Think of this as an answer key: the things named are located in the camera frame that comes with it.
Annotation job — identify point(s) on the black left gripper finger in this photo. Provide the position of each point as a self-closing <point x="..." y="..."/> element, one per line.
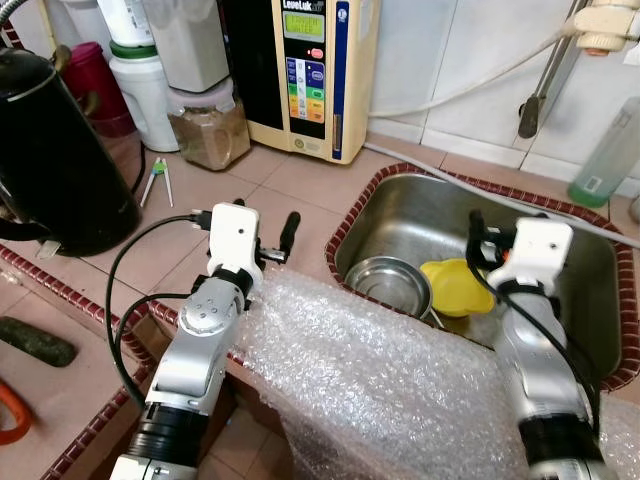
<point x="290" y="230"/>

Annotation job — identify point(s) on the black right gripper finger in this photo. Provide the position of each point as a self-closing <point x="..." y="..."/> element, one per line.
<point x="476" y="222"/>

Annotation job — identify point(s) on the yellow plastic bowl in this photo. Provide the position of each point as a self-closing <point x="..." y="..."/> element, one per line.
<point x="450" y="290"/>

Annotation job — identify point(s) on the steel plate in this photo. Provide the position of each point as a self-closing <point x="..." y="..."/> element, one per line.
<point x="385" y="290"/>

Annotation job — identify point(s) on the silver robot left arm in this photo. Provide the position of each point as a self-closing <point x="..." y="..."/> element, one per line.
<point x="195" y="350"/>

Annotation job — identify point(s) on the white green training chopsticks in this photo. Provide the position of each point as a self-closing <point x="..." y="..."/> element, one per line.
<point x="158" y="170"/>

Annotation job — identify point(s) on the cream water ionizer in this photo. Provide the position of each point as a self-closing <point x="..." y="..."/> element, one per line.
<point x="355" y="80"/>

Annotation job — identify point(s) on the clear bubble wrap sheet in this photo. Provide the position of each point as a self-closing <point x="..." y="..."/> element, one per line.
<point x="370" y="400"/>

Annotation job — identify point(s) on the white water filter jug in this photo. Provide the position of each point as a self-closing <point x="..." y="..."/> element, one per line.
<point x="150" y="100"/>

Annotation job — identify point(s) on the black electric kettle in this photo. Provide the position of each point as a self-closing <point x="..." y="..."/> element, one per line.
<point x="55" y="160"/>

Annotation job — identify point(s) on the maroon plastic cup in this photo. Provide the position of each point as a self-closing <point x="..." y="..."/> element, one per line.
<point x="95" y="85"/>

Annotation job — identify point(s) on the dark green oblong object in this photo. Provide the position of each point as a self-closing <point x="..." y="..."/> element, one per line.
<point x="38" y="342"/>

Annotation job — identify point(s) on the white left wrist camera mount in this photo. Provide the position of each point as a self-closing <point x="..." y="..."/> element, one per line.
<point x="235" y="235"/>

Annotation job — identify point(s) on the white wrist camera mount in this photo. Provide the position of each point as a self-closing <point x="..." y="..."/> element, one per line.
<point x="540" y="250"/>
<point x="235" y="235"/>

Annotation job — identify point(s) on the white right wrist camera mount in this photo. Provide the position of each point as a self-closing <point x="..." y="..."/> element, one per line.
<point x="540" y="250"/>

